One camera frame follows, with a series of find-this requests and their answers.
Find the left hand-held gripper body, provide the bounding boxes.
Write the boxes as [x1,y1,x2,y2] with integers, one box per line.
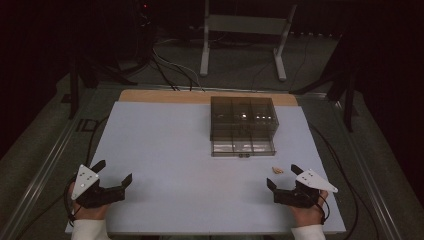
[70,164,127,210]

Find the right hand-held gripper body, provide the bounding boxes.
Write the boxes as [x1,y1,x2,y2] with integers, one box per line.
[273,168,339,208]

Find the transparent grey drawer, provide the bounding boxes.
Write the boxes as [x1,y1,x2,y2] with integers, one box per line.
[211,138,277,158]

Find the transparent grey drawer cabinet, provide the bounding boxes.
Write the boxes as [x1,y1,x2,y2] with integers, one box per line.
[209,95,280,142]

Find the person's left hand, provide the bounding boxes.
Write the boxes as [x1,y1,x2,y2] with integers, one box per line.
[68,182,109,222]

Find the person's right hand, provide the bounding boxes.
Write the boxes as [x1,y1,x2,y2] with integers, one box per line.
[288,189,330,229]

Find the black metal stand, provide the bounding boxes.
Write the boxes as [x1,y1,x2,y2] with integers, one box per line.
[289,31,359,133]
[68,49,139,120]

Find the white metal stand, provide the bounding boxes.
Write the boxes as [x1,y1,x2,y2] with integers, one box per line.
[199,0,298,82]

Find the dark device with red light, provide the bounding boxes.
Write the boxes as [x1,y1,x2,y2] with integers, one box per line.
[134,0,156,61]

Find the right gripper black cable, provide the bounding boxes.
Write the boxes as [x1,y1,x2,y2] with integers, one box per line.
[308,123,381,240]

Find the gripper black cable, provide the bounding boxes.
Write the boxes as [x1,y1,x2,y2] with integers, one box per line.
[14,114,109,240]
[308,123,381,240]

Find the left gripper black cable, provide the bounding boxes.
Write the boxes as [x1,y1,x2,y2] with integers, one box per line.
[14,114,109,240]

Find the aluminium rail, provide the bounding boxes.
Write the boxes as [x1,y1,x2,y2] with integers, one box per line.
[0,114,83,240]
[328,96,404,240]

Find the black floor cable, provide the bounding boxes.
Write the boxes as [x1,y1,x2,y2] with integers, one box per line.
[149,54,194,92]

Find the white floor cable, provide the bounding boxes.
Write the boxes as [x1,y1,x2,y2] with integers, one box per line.
[152,39,205,92]

